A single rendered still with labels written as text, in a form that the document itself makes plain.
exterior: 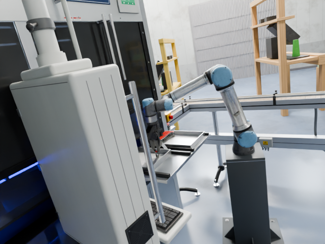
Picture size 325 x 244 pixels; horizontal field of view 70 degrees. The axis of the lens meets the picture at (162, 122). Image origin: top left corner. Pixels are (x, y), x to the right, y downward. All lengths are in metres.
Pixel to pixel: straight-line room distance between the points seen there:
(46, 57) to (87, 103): 0.27
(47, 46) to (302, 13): 9.58
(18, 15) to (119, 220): 0.96
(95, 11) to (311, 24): 9.11
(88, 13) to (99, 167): 1.01
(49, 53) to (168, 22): 9.15
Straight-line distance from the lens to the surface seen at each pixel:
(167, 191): 2.14
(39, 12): 0.93
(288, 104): 2.43
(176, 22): 9.87
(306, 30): 10.11
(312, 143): 2.58
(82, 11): 1.51
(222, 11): 9.69
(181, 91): 1.55
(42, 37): 0.92
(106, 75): 0.75
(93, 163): 0.75
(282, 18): 4.66
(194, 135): 1.87
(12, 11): 1.28
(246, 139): 1.51
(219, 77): 1.39
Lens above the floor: 1.56
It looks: 16 degrees down
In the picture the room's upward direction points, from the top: 11 degrees counter-clockwise
